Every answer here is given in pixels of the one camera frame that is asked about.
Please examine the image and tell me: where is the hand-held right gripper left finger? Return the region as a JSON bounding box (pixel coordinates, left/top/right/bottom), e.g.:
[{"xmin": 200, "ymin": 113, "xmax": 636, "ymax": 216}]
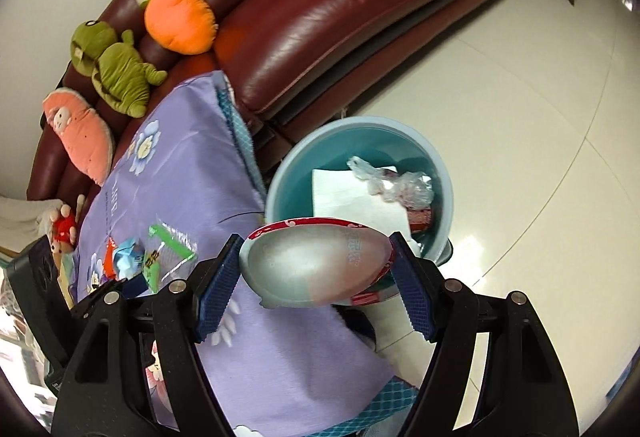
[{"xmin": 50, "ymin": 233, "xmax": 246, "ymax": 437}]

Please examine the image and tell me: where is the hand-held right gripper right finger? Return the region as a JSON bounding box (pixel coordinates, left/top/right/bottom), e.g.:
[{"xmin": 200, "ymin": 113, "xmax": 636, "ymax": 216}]
[{"xmin": 389, "ymin": 231, "xmax": 581, "ymax": 437}]

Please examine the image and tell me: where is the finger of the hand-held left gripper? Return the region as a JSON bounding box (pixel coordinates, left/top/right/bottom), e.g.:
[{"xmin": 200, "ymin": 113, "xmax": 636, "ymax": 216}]
[{"xmin": 97, "ymin": 274, "xmax": 148, "ymax": 300}]

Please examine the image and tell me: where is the clear green-label plastic packet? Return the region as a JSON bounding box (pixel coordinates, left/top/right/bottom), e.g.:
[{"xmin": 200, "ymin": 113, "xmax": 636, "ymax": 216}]
[{"xmin": 147, "ymin": 222, "xmax": 197, "ymax": 293}]

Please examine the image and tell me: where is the red-rimmed white paper bowl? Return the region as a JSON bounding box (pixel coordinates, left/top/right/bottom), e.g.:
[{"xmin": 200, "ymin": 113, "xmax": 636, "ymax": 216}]
[{"xmin": 239, "ymin": 216, "xmax": 398, "ymax": 309}]

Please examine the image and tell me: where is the clear plastic wrap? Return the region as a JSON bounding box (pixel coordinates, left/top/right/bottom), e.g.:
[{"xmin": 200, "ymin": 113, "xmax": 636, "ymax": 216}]
[{"xmin": 347, "ymin": 156, "xmax": 435, "ymax": 210}]

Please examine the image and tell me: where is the white paper napkin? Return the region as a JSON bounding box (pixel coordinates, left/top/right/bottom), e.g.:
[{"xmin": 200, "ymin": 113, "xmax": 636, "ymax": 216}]
[{"xmin": 311, "ymin": 164, "xmax": 413, "ymax": 233}]

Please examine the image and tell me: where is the blue plastic bin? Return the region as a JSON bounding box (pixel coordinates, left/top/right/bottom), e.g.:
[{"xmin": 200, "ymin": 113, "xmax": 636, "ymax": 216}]
[{"xmin": 265, "ymin": 116, "xmax": 455, "ymax": 268}]

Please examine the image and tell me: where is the blue snack packet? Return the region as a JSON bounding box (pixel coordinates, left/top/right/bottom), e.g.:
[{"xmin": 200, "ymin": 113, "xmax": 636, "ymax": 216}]
[{"xmin": 112, "ymin": 239, "xmax": 146, "ymax": 280}]

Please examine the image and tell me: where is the small orange packet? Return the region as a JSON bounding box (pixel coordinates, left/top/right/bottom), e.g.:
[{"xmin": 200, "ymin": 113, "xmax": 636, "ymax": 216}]
[{"xmin": 102, "ymin": 237, "xmax": 118, "ymax": 280}]

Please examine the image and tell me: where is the small red doll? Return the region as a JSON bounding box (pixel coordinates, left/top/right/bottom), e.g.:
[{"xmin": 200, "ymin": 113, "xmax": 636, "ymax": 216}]
[{"xmin": 47, "ymin": 194, "xmax": 88, "ymax": 268}]

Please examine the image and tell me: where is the white cloth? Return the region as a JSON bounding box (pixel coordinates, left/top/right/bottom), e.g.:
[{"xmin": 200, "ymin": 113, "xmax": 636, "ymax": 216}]
[{"xmin": 0, "ymin": 194, "xmax": 61, "ymax": 248}]

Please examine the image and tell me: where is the purple floral blanket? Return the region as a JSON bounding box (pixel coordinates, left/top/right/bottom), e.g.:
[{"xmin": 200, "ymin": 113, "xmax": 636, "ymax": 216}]
[{"xmin": 72, "ymin": 70, "xmax": 421, "ymax": 437}]

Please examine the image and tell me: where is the pink plush toy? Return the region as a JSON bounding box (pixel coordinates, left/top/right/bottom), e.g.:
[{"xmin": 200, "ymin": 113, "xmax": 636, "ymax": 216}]
[{"xmin": 41, "ymin": 87, "xmax": 116, "ymax": 188}]

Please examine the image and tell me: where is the green frog plush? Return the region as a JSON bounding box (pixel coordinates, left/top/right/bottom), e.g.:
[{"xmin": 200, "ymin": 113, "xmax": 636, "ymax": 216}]
[{"xmin": 70, "ymin": 20, "xmax": 168, "ymax": 118}]

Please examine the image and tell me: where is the orange carrot bunny plush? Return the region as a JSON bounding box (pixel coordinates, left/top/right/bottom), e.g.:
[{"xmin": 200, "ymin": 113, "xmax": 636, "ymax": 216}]
[{"xmin": 131, "ymin": 0, "xmax": 218, "ymax": 54}]

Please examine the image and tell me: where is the dark red leather sofa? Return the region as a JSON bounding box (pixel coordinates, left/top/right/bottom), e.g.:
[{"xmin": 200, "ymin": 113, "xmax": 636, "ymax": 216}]
[{"xmin": 25, "ymin": 0, "xmax": 533, "ymax": 203}]

